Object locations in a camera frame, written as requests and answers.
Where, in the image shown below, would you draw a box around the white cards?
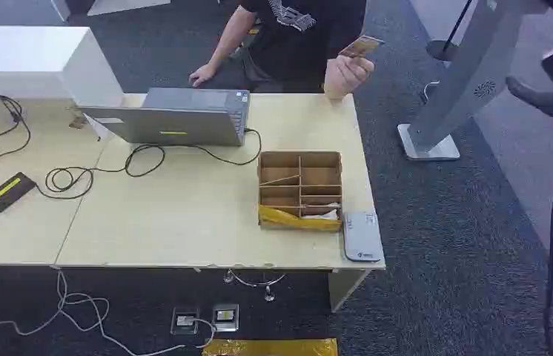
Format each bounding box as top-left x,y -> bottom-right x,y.
301,202 -> 342,221

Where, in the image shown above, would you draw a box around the black power adapter yellow label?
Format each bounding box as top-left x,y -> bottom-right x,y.
0,171 -> 39,214

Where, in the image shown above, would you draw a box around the black laptop power cable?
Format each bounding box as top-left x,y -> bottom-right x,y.
43,128 -> 263,200

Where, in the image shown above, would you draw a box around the white furniture panel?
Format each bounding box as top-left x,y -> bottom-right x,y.
87,0 -> 173,17

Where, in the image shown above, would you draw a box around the pale desk leg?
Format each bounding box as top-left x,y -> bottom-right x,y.
328,268 -> 371,314

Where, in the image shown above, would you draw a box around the yellow tape strip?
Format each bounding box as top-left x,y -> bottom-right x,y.
258,205 -> 342,232

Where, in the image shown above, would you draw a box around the chrome chair base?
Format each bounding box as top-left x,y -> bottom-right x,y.
223,268 -> 288,303

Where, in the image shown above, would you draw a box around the person's right hand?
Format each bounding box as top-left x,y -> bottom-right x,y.
188,62 -> 219,88

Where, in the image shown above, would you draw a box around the wooden card box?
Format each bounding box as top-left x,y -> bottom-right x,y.
256,151 -> 344,234

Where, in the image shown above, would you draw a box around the grey card reader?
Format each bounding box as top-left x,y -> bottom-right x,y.
342,211 -> 385,263

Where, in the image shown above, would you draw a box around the grey laptop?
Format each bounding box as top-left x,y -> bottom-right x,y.
76,87 -> 251,148

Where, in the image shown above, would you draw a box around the white floor cable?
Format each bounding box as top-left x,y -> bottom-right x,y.
0,270 -> 216,356

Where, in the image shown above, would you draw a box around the white cabinet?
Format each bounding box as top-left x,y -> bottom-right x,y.
0,25 -> 126,108

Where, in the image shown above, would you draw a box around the person's torso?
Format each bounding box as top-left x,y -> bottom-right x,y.
239,0 -> 369,94

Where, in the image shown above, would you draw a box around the person's left hand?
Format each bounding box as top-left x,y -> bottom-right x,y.
324,53 -> 376,102

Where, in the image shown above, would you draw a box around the brown card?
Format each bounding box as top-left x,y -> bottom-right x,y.
338,35 -> 385,59

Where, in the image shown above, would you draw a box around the grey slanted kiosk stand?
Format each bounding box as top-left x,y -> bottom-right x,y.
397,0 -> 549,162

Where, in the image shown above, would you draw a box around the floor socket with plug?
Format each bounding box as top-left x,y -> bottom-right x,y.
170,306 -> 201,337

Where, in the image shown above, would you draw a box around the round base pole stand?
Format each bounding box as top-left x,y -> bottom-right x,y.
425,0 -> 475,63

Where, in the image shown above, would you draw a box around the yellow sheet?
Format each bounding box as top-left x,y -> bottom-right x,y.
202,337 -> 340,356

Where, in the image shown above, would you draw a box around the open floor socket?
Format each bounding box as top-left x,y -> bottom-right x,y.
212,303 -> 241,334

